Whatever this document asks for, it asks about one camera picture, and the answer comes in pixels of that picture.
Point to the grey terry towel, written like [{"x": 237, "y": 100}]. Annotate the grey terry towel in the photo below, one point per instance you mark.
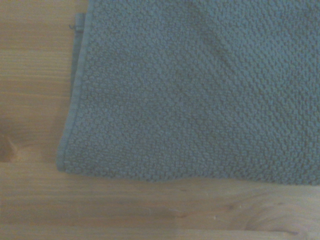
[{"x": 190, "y": 95}]

